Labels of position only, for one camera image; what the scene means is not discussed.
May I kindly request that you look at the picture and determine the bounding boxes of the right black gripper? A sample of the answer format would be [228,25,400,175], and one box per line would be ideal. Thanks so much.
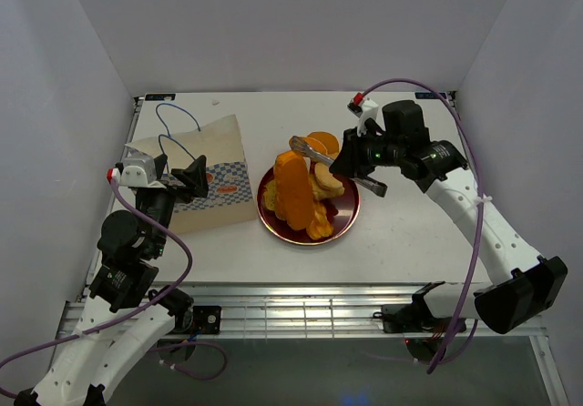
[329,125,404,178]

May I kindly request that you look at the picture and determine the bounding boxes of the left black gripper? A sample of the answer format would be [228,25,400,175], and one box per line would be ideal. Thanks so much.
[139,153,210,256]

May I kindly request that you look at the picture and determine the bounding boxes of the tan croissant bread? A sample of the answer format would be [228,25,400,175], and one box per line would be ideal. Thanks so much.
[314,163,344,197]

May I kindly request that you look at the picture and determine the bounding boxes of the paper bag with blue checks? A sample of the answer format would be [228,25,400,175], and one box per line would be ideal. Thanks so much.
[127,102,255,234]

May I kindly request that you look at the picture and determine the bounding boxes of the metal serving tongs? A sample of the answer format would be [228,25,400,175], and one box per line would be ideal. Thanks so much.
[289,136,388,198]

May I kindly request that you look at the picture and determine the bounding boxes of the long orange bread loaf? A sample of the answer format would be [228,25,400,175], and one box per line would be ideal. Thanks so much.
[273,151,314,231]

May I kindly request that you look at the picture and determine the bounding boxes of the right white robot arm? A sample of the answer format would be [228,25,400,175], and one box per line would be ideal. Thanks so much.
[330,96,568,334]

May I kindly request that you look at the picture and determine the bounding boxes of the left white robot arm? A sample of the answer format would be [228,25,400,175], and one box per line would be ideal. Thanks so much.
[14,153,209,405]

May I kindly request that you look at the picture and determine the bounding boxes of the orange twisted bread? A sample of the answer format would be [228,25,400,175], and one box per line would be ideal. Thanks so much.
[306,201,333,240]

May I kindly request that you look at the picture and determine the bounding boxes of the green speckled bread slice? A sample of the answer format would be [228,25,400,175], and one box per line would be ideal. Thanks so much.
[262,179,277,212]

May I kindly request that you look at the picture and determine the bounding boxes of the orange round bun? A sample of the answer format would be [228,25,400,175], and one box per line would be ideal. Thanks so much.
[304,131,340,158]

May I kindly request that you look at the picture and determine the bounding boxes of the dark red round plate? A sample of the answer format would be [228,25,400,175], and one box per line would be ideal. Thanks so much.
[257,151,361,246]

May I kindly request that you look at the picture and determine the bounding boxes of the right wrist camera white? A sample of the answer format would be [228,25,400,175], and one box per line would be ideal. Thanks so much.
[347,93,379,137]

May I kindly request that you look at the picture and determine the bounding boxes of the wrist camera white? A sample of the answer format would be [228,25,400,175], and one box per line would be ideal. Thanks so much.
[107,152,163,188]
[347,93,379,137]

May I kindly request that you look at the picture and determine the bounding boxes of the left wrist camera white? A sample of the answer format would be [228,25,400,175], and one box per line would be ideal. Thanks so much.
[107,152,163,188]

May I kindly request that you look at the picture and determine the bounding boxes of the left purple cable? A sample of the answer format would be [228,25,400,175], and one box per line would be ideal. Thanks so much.
[0,180,229,401]

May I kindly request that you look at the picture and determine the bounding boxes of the purple cable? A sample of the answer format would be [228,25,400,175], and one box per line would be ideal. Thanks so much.
[0,180,229,401]
[363,77,486,375]

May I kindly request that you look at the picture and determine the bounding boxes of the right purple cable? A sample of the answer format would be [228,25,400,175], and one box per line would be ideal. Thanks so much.
[363,77,486,375]

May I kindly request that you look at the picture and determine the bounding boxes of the aluminium frame rail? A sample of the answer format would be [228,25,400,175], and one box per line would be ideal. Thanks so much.
[56,282,547,341]

